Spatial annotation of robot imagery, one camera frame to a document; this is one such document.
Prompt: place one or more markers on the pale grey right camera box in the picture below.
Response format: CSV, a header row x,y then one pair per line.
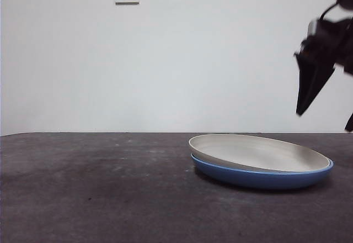
x,y
312,27

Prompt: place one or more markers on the blue round plate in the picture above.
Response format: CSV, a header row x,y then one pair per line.
x,y
259,179

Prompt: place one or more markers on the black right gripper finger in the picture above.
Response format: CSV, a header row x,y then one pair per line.
x,y
311,88
350,125

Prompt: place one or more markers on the white round plate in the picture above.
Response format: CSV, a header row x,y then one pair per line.
x,y
248,154

